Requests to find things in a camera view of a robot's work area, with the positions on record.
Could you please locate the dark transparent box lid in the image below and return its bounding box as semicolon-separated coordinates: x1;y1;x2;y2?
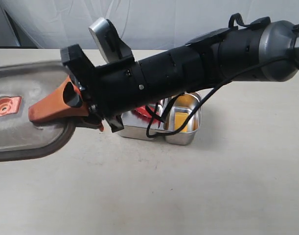
0;60;75;162

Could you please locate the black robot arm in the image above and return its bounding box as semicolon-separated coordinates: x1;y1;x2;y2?
28;13;299;132

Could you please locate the black cable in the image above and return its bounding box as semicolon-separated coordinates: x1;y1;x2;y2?
145;56;289;138

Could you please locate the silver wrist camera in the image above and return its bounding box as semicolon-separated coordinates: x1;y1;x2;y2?
89;17;119;63

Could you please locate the yellow cheese wedge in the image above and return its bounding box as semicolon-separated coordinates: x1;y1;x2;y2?
174;112;189;130

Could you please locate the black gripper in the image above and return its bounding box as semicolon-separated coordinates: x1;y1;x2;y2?
28;44;152;132

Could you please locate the white backdrop cloth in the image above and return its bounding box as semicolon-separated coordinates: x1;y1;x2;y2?
0;0;299;49

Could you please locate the stainless steel lunch box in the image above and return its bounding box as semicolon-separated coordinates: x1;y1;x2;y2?
118;92;203;146

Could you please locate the red sausage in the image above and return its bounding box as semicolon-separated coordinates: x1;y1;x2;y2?
133;106;151;118

